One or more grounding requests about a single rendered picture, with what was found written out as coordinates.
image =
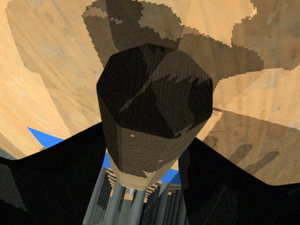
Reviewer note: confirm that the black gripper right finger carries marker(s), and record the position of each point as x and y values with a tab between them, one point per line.
217	192

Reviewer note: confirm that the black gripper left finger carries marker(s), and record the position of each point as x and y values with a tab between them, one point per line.
54	186

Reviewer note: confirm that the blue flat strip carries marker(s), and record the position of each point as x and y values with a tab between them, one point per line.
47	141

